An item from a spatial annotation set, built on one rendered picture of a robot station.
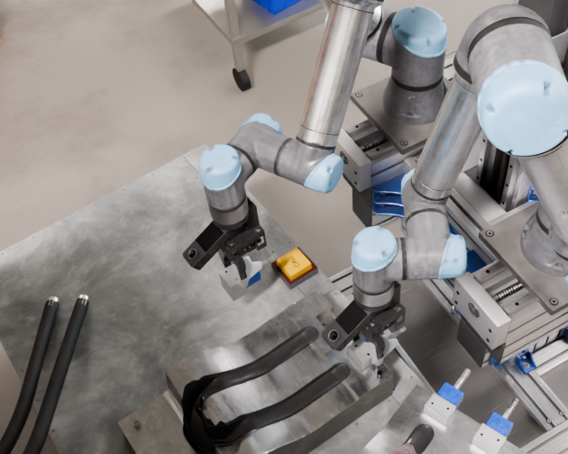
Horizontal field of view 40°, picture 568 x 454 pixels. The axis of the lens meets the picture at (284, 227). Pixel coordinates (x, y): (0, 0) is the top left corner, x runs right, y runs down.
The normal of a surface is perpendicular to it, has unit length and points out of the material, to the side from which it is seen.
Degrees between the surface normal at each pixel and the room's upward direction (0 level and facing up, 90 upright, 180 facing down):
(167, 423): 0
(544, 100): 85
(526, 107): 85
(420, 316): 0
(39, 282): 0
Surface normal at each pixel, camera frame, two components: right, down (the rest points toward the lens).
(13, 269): -0.08, -0.62
